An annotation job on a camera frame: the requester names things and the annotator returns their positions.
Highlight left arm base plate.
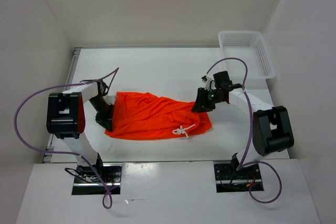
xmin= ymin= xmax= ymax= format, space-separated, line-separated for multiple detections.
xmin=65 ymin=163 xmax=122 ymax=195

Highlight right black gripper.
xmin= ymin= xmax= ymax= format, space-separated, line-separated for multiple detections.
xmin=191 ymin=87 xmax=224 ymax=113

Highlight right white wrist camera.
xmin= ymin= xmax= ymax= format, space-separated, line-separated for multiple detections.
xmin=202 ymin=76 xmax=216 ymax=91

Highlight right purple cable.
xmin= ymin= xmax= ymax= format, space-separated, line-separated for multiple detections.
xmin=204 ymin=57 xmax=283 ymax=204

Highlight purple cable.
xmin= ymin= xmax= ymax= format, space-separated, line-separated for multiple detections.
xmin=13 ymin=67 xmax=120 ymax=209
xmin=204 ymin=57 xmax=283 ymax=204

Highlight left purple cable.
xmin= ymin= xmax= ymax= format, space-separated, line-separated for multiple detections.
xmin=13 ymin=67 xmax=120 ymax=209

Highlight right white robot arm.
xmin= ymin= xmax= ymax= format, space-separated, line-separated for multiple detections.
xmin=192 ymin=71 xmax=295 ymax=178

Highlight orange mesh shorts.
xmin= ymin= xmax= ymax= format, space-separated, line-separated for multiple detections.
xmin=105 ymin=92 xmax=212 ymax=141

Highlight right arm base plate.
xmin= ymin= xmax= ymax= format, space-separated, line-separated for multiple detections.
xmin=214 ymin=162 xmax=264 ymax=193

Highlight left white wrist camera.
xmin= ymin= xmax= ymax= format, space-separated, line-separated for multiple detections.
xmin=104 ymin=95 xmax=118 ymax=105

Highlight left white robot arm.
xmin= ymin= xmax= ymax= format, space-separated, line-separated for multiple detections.
xmin=46 ymin=80 xmax=114 ymax=182

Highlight aluminium table edge rail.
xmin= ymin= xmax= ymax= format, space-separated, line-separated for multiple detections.
xmin=42 ymin=47 xmax=82 ymax=164

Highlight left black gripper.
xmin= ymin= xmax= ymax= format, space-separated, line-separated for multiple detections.
xmin=88 ymin=96 xmax=114 ymax=132

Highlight white plastic basket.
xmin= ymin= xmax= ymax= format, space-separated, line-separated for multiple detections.
xmin=218 ymin=30 xmax=276 ymax=80

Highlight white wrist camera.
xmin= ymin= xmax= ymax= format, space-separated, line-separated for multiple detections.
xmin=202 ymin=76 xmax=216 ymax=91
xmin=104 ymin=95 xmax=118 ymax=105

